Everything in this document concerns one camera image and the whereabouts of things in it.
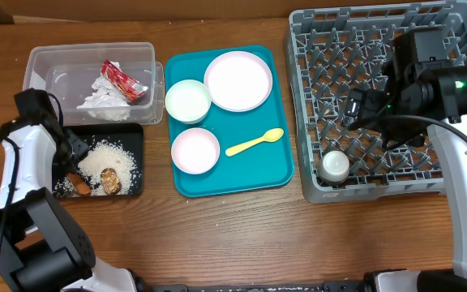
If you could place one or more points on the pink bowl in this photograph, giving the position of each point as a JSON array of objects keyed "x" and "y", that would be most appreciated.
[{"x": 195, "y": 151}]

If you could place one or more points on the white rice pile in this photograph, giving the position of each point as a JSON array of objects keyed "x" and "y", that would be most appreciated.
[{"x": 103, "y": 154}]

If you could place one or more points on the orange carrot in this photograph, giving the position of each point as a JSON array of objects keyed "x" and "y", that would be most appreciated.
[{"x": 80, "y": 186}]

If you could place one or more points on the brown food scrap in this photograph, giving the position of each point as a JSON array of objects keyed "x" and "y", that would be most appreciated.
[{"x": 110, "y": 181}]

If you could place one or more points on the black tray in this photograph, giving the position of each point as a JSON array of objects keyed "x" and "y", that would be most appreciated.
[{"x": 129, "y": 135}]

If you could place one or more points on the red snack wrapper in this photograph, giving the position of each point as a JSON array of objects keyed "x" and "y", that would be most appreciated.
[{"x": 129, "y": 87}]

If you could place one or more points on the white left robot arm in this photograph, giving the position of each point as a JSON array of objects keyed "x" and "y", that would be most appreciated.
[{"x": 42, "y": 247}]

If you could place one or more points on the clear plastic bin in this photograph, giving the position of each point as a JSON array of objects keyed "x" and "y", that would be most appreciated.
[{"x": 68, "y": 72}]

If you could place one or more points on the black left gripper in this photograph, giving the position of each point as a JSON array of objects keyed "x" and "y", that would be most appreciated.
[{"x": 79, "y": 148}]

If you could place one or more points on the pale green bowl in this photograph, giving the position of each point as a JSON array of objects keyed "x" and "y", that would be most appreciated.
[{"x": 188, "y": 101}]

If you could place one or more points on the teal serving tray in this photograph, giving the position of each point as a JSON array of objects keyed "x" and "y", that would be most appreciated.
[{"x": 264, "y": 166}]

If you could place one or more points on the pale green cup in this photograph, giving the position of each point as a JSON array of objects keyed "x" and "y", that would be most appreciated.
[{"x": 334, "y": 167}]

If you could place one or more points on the yellow plastic spoon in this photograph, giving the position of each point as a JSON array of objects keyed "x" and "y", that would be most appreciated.
[{"x": 269, "y": 136}]

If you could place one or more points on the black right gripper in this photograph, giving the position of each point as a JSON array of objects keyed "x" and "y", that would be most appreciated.
[{"x": 370, "y": 104}]

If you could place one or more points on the pink plate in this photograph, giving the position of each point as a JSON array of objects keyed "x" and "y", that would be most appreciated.
[{"x": 238, "y": 81}]

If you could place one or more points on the white tissue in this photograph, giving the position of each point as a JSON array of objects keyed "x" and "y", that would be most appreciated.
[{"x": 105, "y": 95}]

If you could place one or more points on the grey dish rack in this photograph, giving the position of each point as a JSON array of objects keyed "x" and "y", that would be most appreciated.
[{"x": 334, "y": 50}]

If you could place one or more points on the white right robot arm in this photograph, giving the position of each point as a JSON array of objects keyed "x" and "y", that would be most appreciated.
[{"x": 425, "y": 101}]

